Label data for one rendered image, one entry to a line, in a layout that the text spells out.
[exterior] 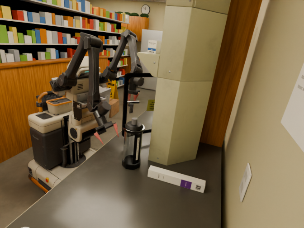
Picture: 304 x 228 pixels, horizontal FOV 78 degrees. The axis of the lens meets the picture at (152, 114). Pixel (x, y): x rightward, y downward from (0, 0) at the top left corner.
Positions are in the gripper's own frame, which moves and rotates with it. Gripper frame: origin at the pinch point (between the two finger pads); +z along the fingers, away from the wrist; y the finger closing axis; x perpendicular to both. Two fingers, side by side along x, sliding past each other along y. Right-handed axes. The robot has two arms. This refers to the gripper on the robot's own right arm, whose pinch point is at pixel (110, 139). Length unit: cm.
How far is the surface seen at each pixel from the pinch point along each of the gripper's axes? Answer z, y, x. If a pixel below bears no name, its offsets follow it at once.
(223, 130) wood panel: 26, 68, 4
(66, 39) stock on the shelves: -260, 7, 173
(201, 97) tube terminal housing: 9, 49, -27
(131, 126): 5.7, 11.1, -23.9
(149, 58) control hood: -16, 31, -39
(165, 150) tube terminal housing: 21.8, 23.2, -10.3
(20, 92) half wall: -135, -72, 108
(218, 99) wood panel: 9, 70, -8
